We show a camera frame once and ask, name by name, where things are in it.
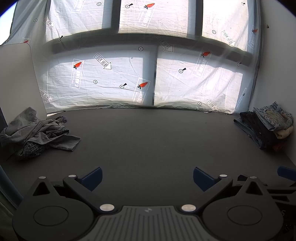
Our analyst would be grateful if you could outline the folded blue jeans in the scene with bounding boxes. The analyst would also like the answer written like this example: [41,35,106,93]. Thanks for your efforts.
[233,118,266,149]

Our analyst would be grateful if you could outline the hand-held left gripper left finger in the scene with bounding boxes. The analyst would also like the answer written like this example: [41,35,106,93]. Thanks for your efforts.
[24,166,116,213]

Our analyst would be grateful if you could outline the white board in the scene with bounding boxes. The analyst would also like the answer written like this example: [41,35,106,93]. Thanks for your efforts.
[0,44,47,130]

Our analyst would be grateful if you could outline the white printed sheet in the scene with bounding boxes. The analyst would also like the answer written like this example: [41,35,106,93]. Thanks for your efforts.
[9,0,262,114]

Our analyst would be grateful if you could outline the orange folded garment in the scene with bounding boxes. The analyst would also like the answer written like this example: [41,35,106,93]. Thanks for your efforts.
[269,139,287,151]

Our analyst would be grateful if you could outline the grey zip hoodie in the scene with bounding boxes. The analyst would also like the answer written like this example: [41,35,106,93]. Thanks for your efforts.
[0,107,81,151]

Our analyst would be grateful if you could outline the dark plaid shirt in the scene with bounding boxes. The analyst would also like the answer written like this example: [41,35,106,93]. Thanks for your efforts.
[16,116,70,161]

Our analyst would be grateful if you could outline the blue patterned folded garment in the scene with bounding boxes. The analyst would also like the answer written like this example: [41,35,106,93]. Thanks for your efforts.
[253,101,294,131]

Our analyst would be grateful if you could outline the tan folded garment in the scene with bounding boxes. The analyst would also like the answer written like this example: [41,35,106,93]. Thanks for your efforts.
[274,126,294,139]

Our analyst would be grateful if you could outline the black folded garment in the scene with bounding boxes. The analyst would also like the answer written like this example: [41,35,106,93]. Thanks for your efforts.
[239,112,278,149]

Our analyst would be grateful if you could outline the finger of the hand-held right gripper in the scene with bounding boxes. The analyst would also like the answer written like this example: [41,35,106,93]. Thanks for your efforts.
[277,166,296,180]

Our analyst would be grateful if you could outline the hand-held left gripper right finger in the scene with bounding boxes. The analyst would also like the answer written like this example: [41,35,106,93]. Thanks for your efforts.
[181,167,275,213]

